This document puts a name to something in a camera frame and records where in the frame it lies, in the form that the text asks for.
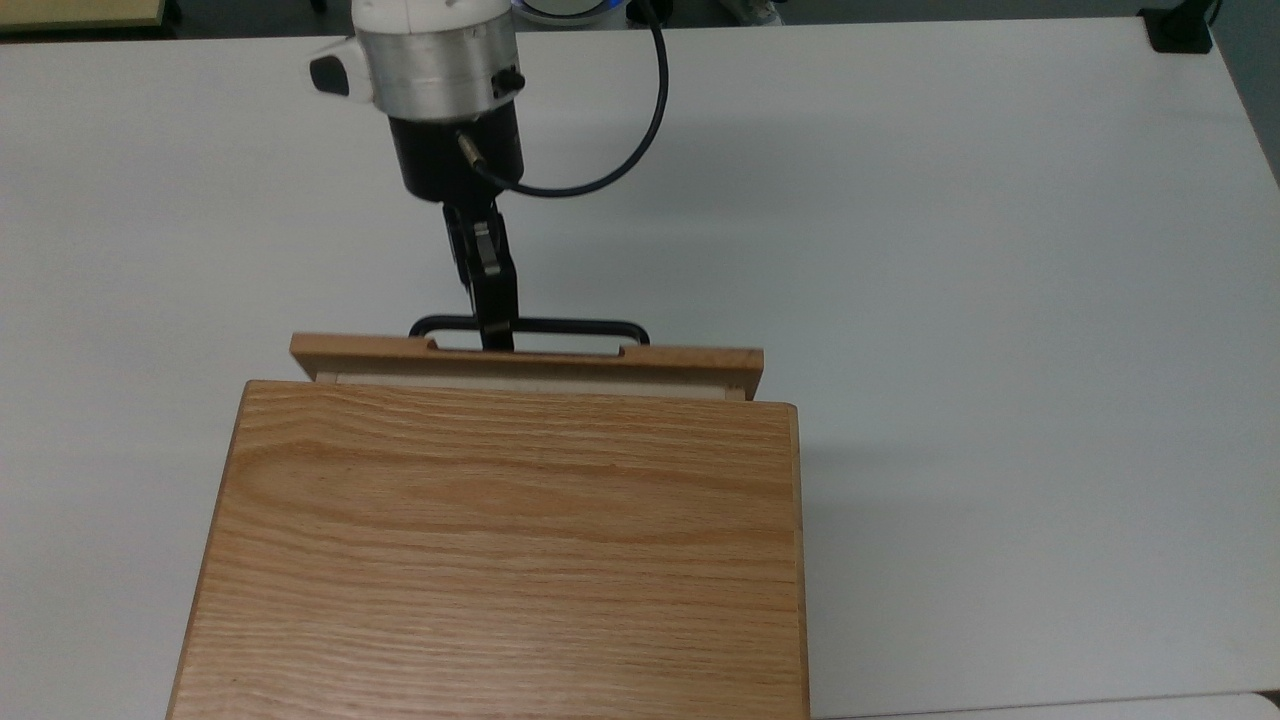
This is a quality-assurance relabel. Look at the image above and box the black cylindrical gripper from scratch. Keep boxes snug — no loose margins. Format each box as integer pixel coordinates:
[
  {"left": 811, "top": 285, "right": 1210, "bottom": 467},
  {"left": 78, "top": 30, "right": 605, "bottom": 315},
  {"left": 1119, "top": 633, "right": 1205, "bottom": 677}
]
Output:
[{"left": 388, "top": 105, "right": 527, "bottom": 353}]

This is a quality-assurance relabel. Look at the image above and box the black metal drawer handle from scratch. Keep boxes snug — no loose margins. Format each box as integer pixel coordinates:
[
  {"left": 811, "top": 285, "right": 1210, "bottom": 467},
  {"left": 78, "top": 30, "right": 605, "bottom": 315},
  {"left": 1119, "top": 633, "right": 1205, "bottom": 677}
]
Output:
[{"left": 408, "top": 315, "right": 651, "bottom": 353}]

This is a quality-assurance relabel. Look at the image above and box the wooden drawer with handle cutout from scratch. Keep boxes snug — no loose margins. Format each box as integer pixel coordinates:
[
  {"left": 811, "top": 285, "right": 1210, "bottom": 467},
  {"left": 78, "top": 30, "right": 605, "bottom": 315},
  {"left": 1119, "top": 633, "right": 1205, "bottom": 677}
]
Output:
[{"left": 290, "top": 332, "right": 766, "bottom": 403}]

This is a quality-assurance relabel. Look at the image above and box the oak wooden drawer cabinet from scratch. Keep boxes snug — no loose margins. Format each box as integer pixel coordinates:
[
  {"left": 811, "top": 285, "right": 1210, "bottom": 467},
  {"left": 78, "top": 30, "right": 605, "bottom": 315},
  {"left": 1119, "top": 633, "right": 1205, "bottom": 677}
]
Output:
[{"left": 165, "top": 380, "right": 811, "bottom": 720}]

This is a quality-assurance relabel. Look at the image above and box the light wooden bench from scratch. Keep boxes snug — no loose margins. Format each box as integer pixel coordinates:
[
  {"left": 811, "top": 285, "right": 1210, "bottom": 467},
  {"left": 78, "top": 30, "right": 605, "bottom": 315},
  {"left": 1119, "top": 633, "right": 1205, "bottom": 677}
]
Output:
[{"left": 0, "top": 0, "right": 167, "bottom": 32}]

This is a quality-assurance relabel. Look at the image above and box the black table clamp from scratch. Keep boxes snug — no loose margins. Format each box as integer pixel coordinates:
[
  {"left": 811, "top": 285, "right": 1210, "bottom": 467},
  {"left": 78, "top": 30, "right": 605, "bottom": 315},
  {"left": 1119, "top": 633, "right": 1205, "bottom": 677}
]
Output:
[{"left": 1140, "top": 0, "right": 1223, "bottom": 55}]

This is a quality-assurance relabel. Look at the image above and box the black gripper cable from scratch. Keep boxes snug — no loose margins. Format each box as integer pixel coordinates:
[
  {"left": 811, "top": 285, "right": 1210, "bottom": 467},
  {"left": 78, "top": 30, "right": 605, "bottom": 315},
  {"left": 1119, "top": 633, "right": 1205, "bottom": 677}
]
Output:
[{"left": 455, "top": 0, "right": 671, "bottom": 199}]

